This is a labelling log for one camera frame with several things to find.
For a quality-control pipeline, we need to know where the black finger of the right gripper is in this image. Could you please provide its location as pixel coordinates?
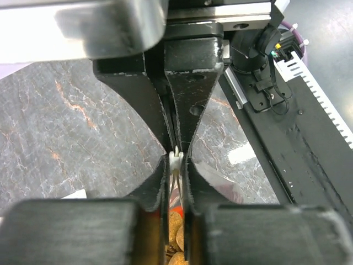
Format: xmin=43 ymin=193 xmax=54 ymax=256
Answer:
xmin=93 ymin=53 xmax=175 ymax=152
xmin=164 ymin=37 xmax=224 ymax=153

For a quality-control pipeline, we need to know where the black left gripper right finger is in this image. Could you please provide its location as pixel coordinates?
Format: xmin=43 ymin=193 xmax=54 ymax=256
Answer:
xmin=183 ymin=153 xmax=353 ymax=265

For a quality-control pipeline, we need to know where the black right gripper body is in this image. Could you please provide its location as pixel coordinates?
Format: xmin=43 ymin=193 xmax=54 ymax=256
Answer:
xmin=143 ymin=1 xmax=284 ymax=66

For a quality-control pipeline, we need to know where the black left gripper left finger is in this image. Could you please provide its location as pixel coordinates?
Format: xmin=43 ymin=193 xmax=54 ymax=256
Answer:
xmin=1 ymin=155 xmax=169 ymax=264

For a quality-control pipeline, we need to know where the brown longan bunch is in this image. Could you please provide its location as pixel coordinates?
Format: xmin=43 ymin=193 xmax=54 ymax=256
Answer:
xmin=165 ymin=211 xmax=188 ymax=264

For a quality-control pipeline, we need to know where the red yellow mango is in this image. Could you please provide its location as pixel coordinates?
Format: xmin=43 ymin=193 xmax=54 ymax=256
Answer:
xmin=169 ymin=205 xmax=184 ymax=219

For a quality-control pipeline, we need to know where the clear dotted zip top bag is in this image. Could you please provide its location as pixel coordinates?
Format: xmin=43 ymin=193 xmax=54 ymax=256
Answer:
xmin=57 ymin=154 xmax=282 ymax=231

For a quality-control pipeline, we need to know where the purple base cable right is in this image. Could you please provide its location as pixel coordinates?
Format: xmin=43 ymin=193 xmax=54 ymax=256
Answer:
xmin=278 ymin=22 xmax=309 ymax=64

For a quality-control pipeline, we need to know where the grey slotted cable duct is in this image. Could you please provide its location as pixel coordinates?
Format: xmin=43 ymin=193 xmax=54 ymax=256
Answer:
xmin=275 ymin=51 xmax=352 ymax=150

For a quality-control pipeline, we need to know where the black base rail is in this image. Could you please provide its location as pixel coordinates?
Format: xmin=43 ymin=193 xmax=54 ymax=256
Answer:
xmin=220 ymin=54 xmax=352 ymax=226

